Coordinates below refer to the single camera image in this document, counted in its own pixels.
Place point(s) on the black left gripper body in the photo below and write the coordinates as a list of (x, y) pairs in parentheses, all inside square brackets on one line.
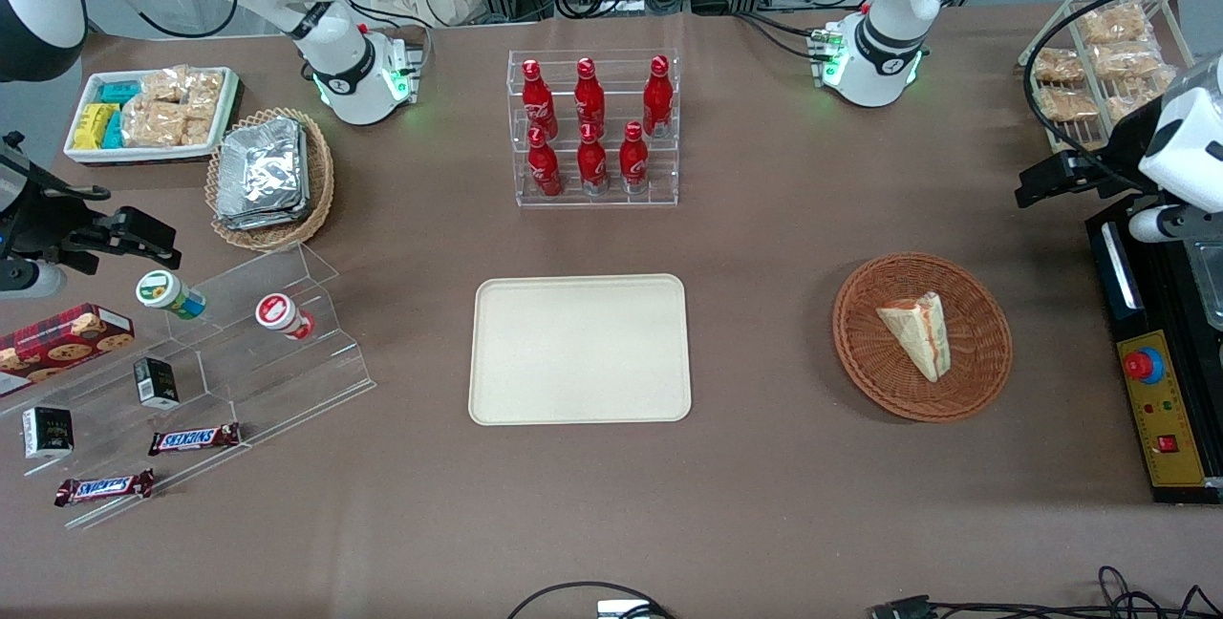
[(1113, 158)]

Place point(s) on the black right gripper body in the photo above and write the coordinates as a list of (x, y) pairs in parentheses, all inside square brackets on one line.
[(48, 223)]

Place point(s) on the triangle sandwich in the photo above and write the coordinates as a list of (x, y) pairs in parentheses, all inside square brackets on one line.
[(919, 332)]

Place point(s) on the white rectangular snack tray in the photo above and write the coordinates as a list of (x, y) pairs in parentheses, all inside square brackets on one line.
[(143, 154)]

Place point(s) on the light oval wicker basket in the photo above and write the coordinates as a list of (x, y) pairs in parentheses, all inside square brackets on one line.
[(320, 180)]

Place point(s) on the brown wicker basket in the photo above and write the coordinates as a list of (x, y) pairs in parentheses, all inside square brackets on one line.
[(975, 361)]

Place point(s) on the beige plastic tray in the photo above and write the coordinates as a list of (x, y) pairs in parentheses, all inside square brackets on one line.
[(578, 352)]

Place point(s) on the green lid yogurt cup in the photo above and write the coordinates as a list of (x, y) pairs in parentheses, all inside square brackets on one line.
[(162, 290)]

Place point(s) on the clear peanut snack bag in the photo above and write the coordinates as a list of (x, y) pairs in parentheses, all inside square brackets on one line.
[(1113, 24), (1065, 104), (1058, 66), (1126, 60), (1137, 94)]

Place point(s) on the teal snack pack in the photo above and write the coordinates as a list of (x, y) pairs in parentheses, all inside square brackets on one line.
[(114, 132), (119, 92)]

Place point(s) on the clear rice cracker bag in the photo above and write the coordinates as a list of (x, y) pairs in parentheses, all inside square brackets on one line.
[(164, 84), (198, 127), (153, 124), (205, 89)]

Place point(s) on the yellow snack pack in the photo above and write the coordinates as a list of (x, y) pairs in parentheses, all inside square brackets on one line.
[(93, 127)]

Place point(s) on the silver foil pack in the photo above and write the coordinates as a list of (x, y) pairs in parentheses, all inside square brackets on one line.
[(260, 165), (268, 220)]

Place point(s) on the red cookie box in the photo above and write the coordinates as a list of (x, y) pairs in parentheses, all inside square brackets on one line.
[(57, 347)]

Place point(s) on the small black box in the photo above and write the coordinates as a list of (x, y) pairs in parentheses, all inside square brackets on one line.
[(156, 383), (48, 432)]

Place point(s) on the red lid yogurt cup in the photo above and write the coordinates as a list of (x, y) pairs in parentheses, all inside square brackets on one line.
[(277, 313)]

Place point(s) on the clear acrylic stepped display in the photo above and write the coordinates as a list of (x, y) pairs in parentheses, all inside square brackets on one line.
[(239, 380)]

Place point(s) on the clear plastic container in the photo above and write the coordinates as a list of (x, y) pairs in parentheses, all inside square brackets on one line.
[(1212, 285)]

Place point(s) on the brown snickers bar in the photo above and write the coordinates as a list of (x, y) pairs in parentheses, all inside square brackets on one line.
[(105, 487), (196, 438)]

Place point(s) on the red emergency stop button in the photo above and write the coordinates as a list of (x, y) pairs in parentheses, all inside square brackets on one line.
[(1143, 366)]

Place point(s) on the black yellow control box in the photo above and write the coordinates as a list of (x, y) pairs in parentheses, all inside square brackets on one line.
[(1161, 428)]

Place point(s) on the red cola bottle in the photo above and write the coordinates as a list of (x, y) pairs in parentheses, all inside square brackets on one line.
[(590, 98), (633, 165), (545, 170), (592, 165), (657, 98), (537, 98)]

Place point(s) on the clear acrylic bottle rack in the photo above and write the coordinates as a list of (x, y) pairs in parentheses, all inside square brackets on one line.
[(611, 203)]

